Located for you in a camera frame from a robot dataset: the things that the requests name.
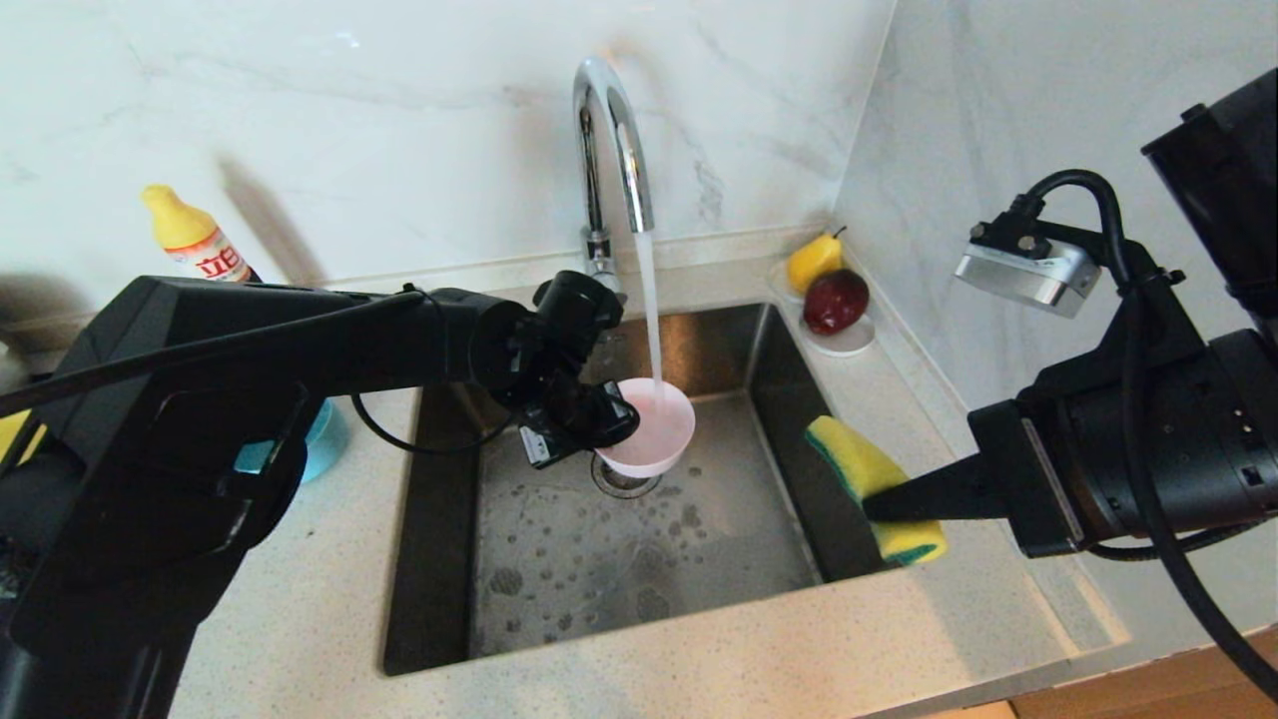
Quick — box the pink plastic bowl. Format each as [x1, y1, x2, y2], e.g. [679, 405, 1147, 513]
[594, 376, 697, 478]

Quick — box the small white dish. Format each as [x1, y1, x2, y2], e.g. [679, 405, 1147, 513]
[769, 258, 878, 358]

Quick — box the clear running water stream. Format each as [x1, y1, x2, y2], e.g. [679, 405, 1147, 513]
[635, 232, 668, 410]

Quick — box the yellow fish-shaped sponge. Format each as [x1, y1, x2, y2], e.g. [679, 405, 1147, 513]
[806, 414, 948, 567]

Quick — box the stainless steel sink basin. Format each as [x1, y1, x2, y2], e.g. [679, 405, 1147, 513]
[381, 303, 905, 678]

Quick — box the yellow plastic bowl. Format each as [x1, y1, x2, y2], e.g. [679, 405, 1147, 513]
[0, 409, 49, 470]

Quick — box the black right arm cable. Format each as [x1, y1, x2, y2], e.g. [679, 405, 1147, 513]
[1008, 170, 1278, 700]

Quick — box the round metal drain strainer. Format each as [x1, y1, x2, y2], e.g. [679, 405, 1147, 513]
[590, 454, 664, 499]

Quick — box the dark red apple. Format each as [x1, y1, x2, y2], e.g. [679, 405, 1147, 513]
[804, 269, 871, 337]

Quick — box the blue plastic bowl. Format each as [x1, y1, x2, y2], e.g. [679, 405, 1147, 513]
[235, 399, 348, 485]

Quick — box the chrome gooseneck faucet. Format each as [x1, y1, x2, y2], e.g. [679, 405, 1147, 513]
[571, 56, 657, 301]

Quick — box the yellow pear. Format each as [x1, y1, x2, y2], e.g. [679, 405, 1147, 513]
[787, 228, 848, 295]

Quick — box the orange yellow dish soap bottle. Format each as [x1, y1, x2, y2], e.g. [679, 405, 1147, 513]
[140, 184, 263, 284]

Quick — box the black braided right arm sleeve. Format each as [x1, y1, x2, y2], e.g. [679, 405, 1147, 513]
[1083, 519, 1254, 562]

